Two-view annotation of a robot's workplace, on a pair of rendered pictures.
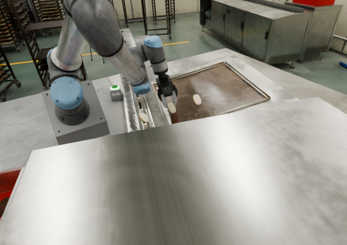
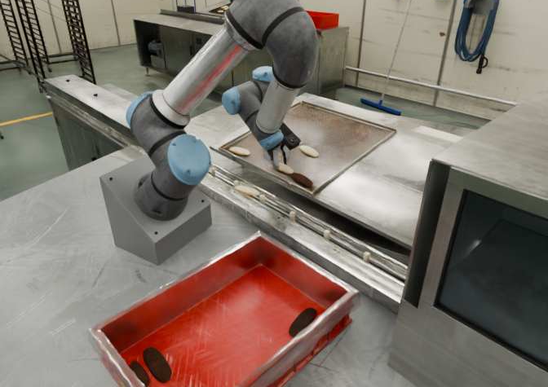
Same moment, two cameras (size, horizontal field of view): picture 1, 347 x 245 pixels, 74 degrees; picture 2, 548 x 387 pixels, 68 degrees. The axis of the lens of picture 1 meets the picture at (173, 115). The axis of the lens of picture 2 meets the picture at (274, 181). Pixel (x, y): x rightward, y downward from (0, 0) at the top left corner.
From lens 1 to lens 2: 0.73 m
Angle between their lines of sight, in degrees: 27
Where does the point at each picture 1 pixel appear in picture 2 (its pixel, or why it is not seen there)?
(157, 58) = not seen: hidden behind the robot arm
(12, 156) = (74, 302)
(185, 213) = not seen: outside the picture
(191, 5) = (107, 35)
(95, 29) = (310, 50)
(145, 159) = (522, 140)
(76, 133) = (177, 230)
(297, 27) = not seen: hidden behind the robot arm
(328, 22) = (338, 49)
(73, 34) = (227, 64)
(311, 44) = (325, 80)
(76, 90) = (205, 152)
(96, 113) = (192, 195)
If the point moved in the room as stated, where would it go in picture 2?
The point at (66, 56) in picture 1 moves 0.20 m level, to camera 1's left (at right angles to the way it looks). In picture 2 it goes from (192, 101) to (108, 116)
